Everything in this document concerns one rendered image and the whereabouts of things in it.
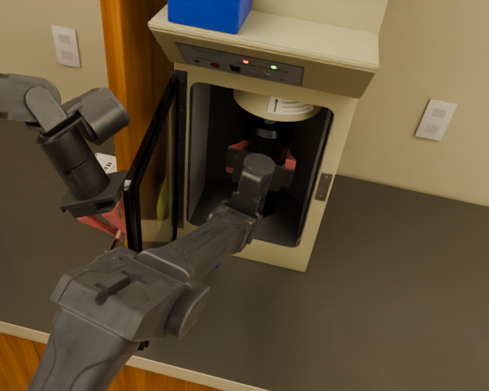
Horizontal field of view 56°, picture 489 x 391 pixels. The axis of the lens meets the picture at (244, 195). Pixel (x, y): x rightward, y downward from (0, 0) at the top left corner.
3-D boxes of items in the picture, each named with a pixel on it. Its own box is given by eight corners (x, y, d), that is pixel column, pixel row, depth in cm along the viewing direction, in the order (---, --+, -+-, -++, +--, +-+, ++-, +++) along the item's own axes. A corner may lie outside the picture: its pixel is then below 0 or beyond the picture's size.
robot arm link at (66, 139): (26, 133, 64) (40, 140, 60) (66, 107, 67) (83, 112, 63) (53, 172, 68) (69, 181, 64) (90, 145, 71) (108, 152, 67)
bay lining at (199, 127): (213, 159, 122) (223, 29, 99) (309, 180, 120) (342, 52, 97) (185, 222, 104) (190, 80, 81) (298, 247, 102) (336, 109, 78)
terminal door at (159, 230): (176, 233, 105) (178, 71, 78) (142, 355, 82) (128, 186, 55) (172, 232, 105) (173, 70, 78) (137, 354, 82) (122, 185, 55)
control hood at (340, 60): (172, 55, 78) (172, -6, 72) (361, 92, 75) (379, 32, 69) (147, 86, 70) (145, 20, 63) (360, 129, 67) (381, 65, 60)
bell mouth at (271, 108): (243, 69, 98) (246, 44, 94) (325, 85, 96) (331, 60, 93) (223, 110, 85) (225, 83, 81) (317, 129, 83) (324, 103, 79)
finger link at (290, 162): (268, 133, 98) (259, 160, 91) (300, 140, 97) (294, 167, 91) (264, 158, 103) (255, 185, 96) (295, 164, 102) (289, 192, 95)
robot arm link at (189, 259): (74, 303, 45) (171, 353, 43) (91, 251, 44) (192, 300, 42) (206, 226, 86) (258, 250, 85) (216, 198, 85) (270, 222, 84)
